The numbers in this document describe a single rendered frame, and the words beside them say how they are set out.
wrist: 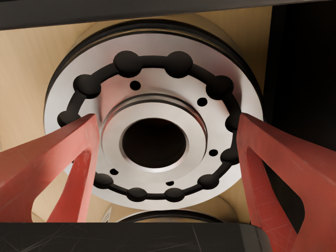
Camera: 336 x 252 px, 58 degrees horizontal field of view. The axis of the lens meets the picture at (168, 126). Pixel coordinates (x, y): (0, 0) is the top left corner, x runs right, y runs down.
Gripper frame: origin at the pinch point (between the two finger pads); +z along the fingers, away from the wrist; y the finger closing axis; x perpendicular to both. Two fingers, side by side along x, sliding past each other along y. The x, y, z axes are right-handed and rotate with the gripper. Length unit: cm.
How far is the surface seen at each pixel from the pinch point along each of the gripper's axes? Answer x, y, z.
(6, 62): -1.3, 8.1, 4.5
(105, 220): 9.6, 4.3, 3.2
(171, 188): 4.7, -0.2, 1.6
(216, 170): 3.2, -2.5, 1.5
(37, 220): 10.6, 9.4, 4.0
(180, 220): 7.3, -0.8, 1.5
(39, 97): 0.7, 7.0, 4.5
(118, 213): 8.3, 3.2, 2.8
